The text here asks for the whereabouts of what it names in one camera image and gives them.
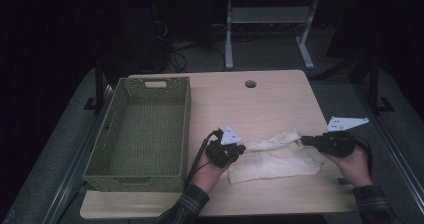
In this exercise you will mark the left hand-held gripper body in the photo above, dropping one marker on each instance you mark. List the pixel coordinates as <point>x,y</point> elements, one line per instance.
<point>220,154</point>

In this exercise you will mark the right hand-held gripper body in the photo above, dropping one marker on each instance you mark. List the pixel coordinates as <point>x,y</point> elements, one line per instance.
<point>336,144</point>

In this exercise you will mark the white cloth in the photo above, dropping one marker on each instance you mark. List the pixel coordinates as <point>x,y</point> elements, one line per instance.
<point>273,164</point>

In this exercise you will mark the green perforated plastic basket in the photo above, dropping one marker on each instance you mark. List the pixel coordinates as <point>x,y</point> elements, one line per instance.
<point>146,124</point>

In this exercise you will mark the person's left hand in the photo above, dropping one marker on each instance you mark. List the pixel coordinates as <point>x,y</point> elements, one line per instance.
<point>206,175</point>

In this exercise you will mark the person's right hand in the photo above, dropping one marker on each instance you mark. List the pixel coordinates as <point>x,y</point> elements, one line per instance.
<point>355,167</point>

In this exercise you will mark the grey round table grommet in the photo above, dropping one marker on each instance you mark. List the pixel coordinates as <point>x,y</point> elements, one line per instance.
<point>250,84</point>

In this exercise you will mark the black metal stand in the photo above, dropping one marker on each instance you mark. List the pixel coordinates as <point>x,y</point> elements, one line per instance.
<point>99,84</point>
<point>374,84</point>

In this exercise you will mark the aluminium floor rail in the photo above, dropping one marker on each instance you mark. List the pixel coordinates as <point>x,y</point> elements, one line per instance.
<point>396,154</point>
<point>71,180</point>

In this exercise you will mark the white metal desk frame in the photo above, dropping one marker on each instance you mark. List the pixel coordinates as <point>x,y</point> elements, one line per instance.
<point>228,34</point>

